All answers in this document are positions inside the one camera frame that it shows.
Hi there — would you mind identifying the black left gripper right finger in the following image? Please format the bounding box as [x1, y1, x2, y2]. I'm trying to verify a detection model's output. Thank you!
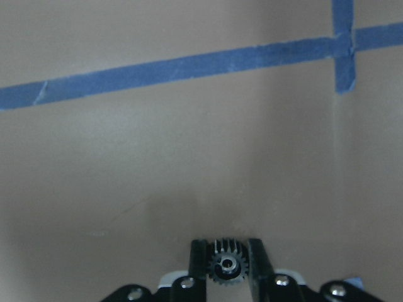
[246, 238, 275, 302]

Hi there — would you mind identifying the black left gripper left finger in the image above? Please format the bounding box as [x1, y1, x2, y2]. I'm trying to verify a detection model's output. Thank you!
[188, 240, 207, 301]

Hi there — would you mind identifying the black gear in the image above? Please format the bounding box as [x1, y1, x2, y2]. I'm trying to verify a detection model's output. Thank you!
[207, 238, 249, 286]

